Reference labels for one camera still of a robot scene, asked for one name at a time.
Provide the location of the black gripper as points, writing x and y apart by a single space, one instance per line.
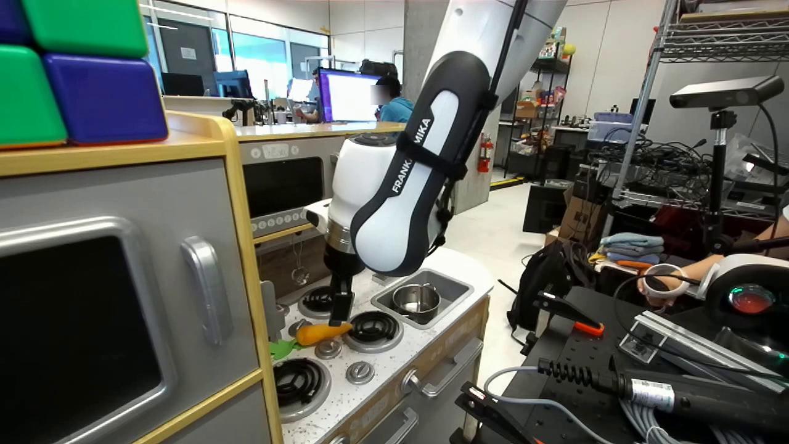
340 266

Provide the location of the orange carrot plush toy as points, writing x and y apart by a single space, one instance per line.
324 334

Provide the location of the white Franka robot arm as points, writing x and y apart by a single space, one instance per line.
395 204

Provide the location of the black coil toy burner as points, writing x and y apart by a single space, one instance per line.
316 301
374 329
300 382

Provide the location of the small steel pot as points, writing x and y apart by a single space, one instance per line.
416 297

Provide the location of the grey toy sink basin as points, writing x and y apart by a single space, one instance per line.
448 285

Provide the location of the toy microwave with dark window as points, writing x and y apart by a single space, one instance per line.
285 186

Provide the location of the toy kitchen with speckled counter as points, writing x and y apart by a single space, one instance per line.
123 188

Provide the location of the operator hand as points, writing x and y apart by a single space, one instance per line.
702 268

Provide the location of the grey round counter knob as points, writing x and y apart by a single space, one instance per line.
359 373
329 347

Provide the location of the black clamp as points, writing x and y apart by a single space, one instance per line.
493 415

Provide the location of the black backpack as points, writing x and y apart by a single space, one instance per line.
543 285

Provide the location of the red fire extinguisher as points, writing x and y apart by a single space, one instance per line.
485 153

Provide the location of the glowing computer monitor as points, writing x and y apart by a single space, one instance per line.
349 97

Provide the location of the person in blue shirt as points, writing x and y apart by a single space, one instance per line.
395 102

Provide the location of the black box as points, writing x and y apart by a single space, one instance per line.
543 208

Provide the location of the small dark monitor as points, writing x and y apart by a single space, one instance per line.
233 82

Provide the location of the brown cardboard box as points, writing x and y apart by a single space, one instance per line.
582 219

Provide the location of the black work table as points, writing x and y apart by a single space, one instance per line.
593 352

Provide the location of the black storage shelf rack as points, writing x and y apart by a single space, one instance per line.
546 107

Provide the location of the dark computer monitor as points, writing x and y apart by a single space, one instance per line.
188 53

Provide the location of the folded blue towels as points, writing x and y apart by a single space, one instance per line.
633 246

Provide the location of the blue foam cube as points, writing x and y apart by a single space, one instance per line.
106 98
14 19

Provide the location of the blue storage bin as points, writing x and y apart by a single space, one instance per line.
613 125

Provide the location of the grey metal ladder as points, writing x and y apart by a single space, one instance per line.
645 98

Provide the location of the cluttered workbench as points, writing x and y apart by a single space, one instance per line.
682 162

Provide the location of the black handheld power tool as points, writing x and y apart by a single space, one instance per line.
699 403

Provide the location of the green foam cube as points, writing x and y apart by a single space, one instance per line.
27 98
82 24

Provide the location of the aluminium bars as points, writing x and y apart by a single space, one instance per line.
723 352

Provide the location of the white and black rounded device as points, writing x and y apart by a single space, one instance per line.
748 297

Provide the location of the small silver bracket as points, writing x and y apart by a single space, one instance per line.
649 339

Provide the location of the black camera stand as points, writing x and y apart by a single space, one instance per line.
721 180

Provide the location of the black bar depth camera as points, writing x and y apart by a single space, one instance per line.
728 90

